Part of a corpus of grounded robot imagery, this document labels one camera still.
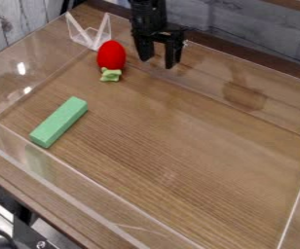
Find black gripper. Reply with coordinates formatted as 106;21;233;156
127;0;184;69

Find red toy strawberry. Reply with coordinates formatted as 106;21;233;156
97;40;126;82

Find green rectangular block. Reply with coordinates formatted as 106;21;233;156
29;96;87;148

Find clear acrylic tray walls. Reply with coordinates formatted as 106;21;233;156
0;6;300;249

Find black table leg bracket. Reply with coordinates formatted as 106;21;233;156
13;217;49;249

